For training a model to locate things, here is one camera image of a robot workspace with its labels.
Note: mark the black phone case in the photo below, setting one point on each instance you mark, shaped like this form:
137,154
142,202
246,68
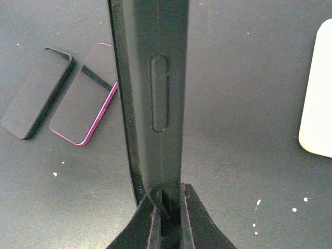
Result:
151,44

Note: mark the bare magenta phone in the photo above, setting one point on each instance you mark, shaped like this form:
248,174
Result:
88,97

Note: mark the bare black phone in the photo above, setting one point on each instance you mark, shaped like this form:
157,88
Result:
33,98

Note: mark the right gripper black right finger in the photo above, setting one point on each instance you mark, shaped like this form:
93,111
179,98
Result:
197,228

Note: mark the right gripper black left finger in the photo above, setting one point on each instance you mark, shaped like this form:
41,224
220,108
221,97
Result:
143,230

